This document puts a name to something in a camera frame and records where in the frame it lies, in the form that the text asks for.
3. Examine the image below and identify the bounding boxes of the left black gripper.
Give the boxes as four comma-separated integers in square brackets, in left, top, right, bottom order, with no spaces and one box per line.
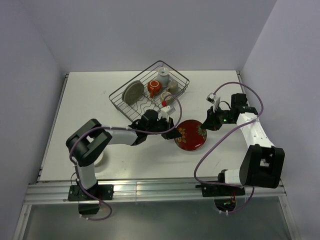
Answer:
[146,115,182,140]

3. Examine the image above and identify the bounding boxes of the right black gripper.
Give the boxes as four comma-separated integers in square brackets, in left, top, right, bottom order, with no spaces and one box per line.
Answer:
[201,105,235,131]

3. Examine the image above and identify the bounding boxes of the red floral plate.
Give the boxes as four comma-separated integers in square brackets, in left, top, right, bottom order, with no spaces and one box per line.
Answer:
[174,119,207,151]

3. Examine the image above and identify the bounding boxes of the small brown speckled cup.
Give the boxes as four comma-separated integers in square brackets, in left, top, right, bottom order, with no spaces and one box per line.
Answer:
[160,91,174,105]

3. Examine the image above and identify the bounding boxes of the small grey espresso cup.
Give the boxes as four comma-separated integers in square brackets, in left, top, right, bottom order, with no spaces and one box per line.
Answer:
[167,80,179,95]

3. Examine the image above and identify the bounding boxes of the orange black patterned cup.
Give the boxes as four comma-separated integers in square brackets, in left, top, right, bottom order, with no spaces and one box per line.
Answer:
[147,80,162,98]

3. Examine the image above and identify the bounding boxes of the grey stoneware saucer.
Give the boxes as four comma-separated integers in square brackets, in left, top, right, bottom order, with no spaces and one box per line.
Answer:
[121,80,145,105]

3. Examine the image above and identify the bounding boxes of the light blue ceramic mug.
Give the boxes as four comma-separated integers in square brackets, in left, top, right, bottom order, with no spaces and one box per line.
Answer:
[156,66,170,88]

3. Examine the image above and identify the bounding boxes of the white ceramic bowl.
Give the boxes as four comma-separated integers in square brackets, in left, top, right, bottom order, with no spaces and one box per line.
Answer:
[94,152,104,167]

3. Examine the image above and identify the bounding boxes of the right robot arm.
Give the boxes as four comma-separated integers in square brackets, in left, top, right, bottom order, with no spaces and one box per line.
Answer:
[201,93,285,195]

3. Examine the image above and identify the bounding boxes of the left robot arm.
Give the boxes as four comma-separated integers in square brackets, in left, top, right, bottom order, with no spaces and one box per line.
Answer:
[65,110,182,200]

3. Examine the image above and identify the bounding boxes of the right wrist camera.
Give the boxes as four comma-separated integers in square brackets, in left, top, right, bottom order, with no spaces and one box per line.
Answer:
[206,92,221,112]

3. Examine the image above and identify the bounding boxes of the dark wire dish rack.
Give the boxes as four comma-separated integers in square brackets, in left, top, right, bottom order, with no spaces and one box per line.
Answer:
[108,60,190,122]

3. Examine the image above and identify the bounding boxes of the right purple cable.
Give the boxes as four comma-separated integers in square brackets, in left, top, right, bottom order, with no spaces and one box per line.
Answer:
[193,81,265,213]

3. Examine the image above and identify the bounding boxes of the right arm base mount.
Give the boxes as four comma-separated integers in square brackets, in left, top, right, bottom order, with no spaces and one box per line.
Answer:
[195,183,246,212]

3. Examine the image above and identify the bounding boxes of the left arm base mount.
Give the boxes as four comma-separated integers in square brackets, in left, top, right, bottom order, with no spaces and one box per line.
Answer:
[67,184,114,216]

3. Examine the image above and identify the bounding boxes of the aluminium extrusion rail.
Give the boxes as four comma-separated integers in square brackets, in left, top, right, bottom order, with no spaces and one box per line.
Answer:
[23,176,287,206]

